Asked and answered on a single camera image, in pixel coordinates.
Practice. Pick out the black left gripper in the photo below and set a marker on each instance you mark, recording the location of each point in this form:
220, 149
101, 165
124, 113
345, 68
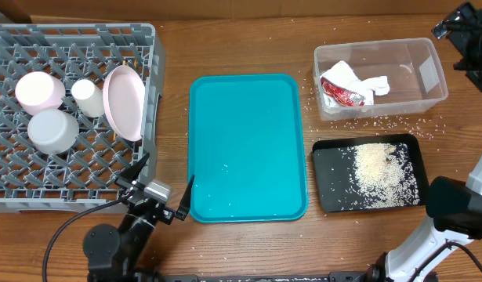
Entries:
167, 213

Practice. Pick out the white round plate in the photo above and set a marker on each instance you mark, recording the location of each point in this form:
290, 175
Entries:
123, 98

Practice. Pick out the cream plastic cup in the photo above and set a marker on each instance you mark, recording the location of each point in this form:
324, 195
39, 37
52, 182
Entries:
88, 97

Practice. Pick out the grey small bowl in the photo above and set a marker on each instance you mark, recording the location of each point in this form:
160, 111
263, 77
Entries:
53, 131

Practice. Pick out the white paper napkin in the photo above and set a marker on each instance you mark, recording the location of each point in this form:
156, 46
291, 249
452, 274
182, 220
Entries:
342, 75

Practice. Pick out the red snack wrapper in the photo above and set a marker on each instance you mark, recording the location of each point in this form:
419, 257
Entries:
342, 96

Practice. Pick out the pink plastic bowl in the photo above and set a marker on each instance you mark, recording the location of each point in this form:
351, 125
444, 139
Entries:
37, 91

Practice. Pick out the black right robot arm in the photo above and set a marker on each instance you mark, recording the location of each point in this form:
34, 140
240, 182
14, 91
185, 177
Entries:
453, 208

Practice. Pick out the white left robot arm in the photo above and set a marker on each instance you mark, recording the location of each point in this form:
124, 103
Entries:
113, 252

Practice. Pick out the grey dishwasher rack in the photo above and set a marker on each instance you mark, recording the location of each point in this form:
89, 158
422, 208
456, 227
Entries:
83, 176

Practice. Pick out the clear plastic bin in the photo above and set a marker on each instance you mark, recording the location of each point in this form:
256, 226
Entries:
411, 66

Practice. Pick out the teal plastic tray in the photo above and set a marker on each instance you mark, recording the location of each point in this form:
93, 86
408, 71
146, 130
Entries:
246, 152

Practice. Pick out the black tray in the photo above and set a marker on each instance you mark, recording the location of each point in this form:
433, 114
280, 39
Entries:
323, 159

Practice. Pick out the pile of rice grains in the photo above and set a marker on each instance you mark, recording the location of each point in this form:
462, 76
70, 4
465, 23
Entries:
373, 176

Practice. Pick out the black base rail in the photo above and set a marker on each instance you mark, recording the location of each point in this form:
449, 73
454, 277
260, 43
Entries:
264, 278

